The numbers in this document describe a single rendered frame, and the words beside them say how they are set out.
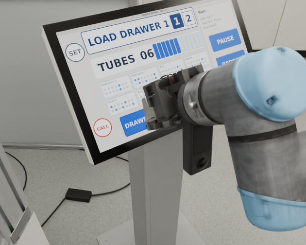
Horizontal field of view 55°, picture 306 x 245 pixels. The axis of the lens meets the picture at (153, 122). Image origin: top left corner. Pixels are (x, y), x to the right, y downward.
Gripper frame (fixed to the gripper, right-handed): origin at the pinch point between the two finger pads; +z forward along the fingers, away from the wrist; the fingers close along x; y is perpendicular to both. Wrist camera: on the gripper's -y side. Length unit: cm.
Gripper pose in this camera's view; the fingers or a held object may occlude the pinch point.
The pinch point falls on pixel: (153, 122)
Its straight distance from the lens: 61.1
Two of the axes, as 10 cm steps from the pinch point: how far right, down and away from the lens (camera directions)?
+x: -8.6, 3.2, -3.9
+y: -3.1, -9.5, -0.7
